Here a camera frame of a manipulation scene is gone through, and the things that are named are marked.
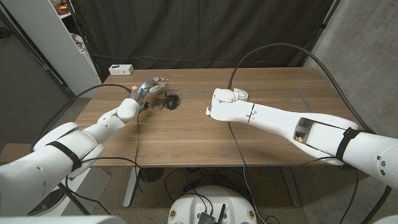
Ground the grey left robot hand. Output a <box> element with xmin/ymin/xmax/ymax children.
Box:
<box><xmin>130</xmin><ymin>77</ymin><xmax>170</xmax><ymax>106</ymax></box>

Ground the black computer mouse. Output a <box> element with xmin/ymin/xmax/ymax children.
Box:
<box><xmin>164</xmin><ymin>94</ymin><xmax>182</xmax><ymax>111</ymax></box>

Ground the black backdrop curtain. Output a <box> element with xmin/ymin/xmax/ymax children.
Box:
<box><xmin>70</xmin><ymin>0</ymin><xmax>335</xmax><ymax>83</ymax></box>

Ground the black backdrop stand pole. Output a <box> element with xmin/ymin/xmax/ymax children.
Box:
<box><xmin>302</xmin><ymin>0</ymin><xmax>341</xmax><ymax>68</ymax></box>
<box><xmin>64</xmin><ymin>0</ymin><xmax>104</xmax><ymax>83</ymax></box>

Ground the black floor fan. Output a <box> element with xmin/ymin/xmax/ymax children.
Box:
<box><xmin>139</xmin><ymin>167</ymin><xmax>165</xmax><ymax>184</ymax></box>

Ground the white kitchen timer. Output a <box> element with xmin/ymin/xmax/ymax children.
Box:
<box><xmin>233</xmin><ymin>87</ymin><xmax>249</xmax><ymax>101</ymax></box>

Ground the white cabinet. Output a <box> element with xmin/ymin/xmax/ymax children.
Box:
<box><xmin>1</xmin><ymin>0</ymin><xmax>103</xmax><ymax>99</ymax></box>

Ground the white table leg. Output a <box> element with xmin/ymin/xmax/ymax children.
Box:
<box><xmin>123</xmin><ymin>167</ymin><xmax>141</xmax><ymax>208</ymax></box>

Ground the red bowl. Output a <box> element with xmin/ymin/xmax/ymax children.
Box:
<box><xmin>54</xmin><ymin>4</ymin><xmax>71</xmax><ymax>16</ymax></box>

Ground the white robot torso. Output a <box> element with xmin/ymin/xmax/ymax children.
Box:
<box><xmin>167</xmin><ymin>185</ymin><xmax>258</xmax><ymax>224</ymax></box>

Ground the black torso antenna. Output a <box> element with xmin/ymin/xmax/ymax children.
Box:
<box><xmin>216</xmin><ymin>203</ymin><xmax>227</xmax><ymax>224</ymax></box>

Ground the brown cardboard box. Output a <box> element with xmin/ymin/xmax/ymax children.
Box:
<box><xmin>0</xmin><ymin>142</ymin><xmax>35</xmax><ymax>166</ymax></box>

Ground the black round floor object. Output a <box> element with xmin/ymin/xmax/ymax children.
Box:
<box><xmin>26</xmin><ymin>187</ymin><xmax>68</xmax><ymax>217</ymax></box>

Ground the white robot head housing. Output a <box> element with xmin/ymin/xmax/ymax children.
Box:
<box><xmin>0</xmin><ymin>215</ymin><xmax>127</xmax><ymax>224</ymax></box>

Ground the grey table leg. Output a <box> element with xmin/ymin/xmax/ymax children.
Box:
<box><xmin>280</xmin><ymin>166</ymin><xmax>302</xmax><ymax>208</ymax></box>

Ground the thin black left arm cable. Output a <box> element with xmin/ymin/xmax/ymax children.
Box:
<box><xmin>65</xmin><ymin>110</ymin><xmax>144</xmax><ymax>215</ymax></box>

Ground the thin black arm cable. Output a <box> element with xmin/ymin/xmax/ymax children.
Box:
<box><xmin>228</xmin><ymin>121</ymin><xmax>360</xmax><ymax>224</ymax></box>
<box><xmin>65</xmin><ymin>110</ymin><xmax>144</xmax><ymax>215</ymax></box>

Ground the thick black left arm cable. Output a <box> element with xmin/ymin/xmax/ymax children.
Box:
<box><xmin>30</xmin><ymin>83</ymin><xmax>133</xmax><ymax>150</ymax></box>

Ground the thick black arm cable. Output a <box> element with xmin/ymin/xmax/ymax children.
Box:
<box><xmin>30</xmin><ymin>83</ymin><xmax>133</xmax><ymax>150</ymax></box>
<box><xmin>227</xmin><ymin>42</ymin><xmax>393</xmax><ymax>224</ymax></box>

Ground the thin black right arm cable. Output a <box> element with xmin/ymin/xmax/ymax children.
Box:
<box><xmin>228</xmin><ymin>121</ymin><xmax>360</xmax><ymax>224</ymax></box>

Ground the black floor cable tangle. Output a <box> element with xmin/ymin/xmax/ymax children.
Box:
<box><xmin>164</xmin><ymin>167</ymin><xmax>249</xmax><ymax>203</ymax></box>

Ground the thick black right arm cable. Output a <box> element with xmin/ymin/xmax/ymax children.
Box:
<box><xmin>227</xmin><ymin>42</ymin><xmax>393</xmax><ymax>224</ymax></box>

